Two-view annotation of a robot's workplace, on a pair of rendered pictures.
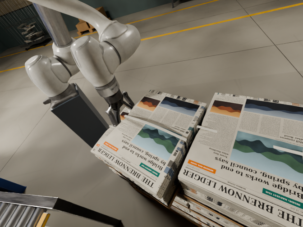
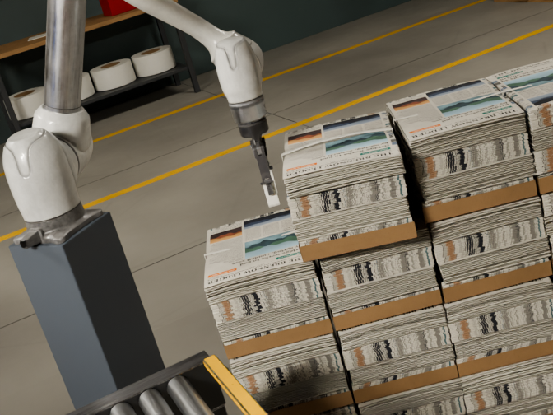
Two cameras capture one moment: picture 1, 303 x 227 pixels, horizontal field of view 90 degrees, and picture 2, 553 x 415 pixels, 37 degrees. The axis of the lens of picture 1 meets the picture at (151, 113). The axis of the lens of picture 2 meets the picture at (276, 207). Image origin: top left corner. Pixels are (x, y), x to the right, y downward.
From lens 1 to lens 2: 185 cm
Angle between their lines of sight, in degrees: 43
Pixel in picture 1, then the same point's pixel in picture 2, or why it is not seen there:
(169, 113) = (348, 128)
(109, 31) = not seen: hidden behind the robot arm
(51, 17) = (78, 53)
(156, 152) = (368, 144)
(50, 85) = (64, 182)
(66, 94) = (83, 212)
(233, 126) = (429, 107)
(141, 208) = not seen: outside the picture
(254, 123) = (447, 99)
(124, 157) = (334, 160)
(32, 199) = (142, 384)
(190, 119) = (379, 121)
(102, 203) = not seen: outside the picture
